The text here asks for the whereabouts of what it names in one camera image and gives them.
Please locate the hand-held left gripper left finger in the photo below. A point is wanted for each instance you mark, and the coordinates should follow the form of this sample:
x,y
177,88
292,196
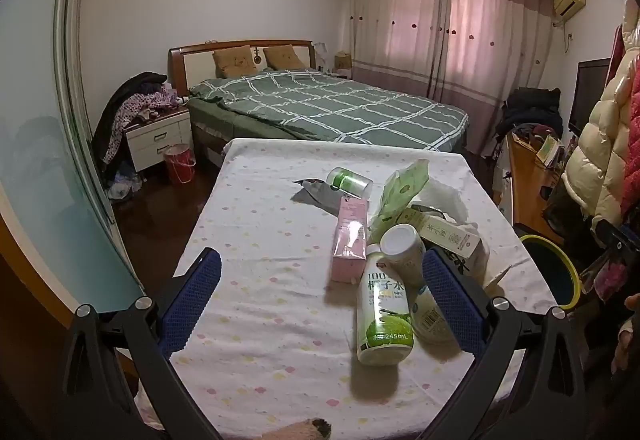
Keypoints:
x,y
192,300

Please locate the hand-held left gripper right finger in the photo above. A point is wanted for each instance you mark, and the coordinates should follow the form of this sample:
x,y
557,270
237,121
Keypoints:
x,y
450,305

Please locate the white green-label drink bottle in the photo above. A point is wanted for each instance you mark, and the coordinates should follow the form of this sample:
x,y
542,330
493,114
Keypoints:
x,y
382,315
402,245

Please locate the yellow-rimmed dark bin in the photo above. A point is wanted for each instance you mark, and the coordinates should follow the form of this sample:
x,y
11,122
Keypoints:
x,y
550,270

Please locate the green wipes packet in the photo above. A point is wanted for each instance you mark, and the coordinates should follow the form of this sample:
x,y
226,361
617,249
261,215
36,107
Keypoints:
x,y
400,195

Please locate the clear jar with green band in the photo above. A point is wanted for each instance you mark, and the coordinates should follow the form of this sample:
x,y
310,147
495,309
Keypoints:
x,y
350,180

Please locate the person's right hand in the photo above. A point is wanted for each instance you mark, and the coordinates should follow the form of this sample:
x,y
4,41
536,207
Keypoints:
x,y
627,345

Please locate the white drink carton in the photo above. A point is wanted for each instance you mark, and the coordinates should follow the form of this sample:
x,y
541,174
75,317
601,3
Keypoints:
x,y
452,232

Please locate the white plastic bag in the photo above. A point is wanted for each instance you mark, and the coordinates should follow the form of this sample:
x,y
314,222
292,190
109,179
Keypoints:
x,y
445,197

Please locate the pink box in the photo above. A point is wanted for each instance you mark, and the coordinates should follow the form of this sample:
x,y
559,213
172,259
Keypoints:
x,y
350,240

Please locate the plastic bags on floor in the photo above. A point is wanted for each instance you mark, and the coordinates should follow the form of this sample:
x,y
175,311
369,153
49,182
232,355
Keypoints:
x,y
122,185

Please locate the red bucket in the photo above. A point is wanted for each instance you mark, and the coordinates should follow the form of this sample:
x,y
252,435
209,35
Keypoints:
x,y
179,165

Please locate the wooden desk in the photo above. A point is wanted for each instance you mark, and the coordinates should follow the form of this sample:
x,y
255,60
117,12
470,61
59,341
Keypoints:
x,y
530,185

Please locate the black bag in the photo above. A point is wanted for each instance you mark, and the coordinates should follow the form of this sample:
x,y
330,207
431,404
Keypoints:
x,y
565,210

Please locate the pink floral garment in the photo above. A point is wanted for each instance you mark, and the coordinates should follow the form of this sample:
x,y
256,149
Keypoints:
x,y
607,275

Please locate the white nightstand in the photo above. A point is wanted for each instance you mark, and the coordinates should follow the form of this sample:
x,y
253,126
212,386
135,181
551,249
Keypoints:
x,y
155,140

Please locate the grey foil packet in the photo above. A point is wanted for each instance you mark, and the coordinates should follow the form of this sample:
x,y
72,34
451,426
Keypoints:
x,y
320,196

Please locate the green booklet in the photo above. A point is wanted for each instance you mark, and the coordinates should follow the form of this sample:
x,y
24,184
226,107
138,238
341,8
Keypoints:
x,y
547,150

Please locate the pile of clothes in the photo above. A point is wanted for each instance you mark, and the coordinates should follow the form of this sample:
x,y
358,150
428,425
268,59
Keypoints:
x,y
135,105

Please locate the frosted glass sliding door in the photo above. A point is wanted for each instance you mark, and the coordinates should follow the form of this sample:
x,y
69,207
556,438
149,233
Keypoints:
x,y
35,170

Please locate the dark clothes heap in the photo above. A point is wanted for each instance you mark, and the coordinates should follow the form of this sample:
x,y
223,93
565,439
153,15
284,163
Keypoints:
x,y
530,110

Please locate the cream puffer jacket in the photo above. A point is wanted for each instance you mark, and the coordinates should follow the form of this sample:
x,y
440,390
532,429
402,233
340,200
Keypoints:
x,y
600,145

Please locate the green plaid quilt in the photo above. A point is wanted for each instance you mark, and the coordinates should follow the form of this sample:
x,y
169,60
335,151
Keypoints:
x,y
325,105

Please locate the wooden bed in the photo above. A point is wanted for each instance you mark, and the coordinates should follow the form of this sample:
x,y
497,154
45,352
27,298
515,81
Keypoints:
x,y
200,63

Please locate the brown bear pillow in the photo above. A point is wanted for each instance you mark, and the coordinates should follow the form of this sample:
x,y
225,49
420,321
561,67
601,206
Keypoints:
x,y
234,61
282,57

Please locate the black television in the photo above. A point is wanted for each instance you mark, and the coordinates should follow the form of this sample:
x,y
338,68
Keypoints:
x,y
590,95

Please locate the pink and beige curtain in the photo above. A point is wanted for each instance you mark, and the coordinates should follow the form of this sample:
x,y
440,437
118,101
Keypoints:
x,y
440,45

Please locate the red dotted jacket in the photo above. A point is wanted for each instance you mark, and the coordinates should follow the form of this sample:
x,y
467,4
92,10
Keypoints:
x,y
634,120

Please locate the brown tissue box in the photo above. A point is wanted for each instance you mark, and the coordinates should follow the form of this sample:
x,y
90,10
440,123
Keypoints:
x,y
343,63

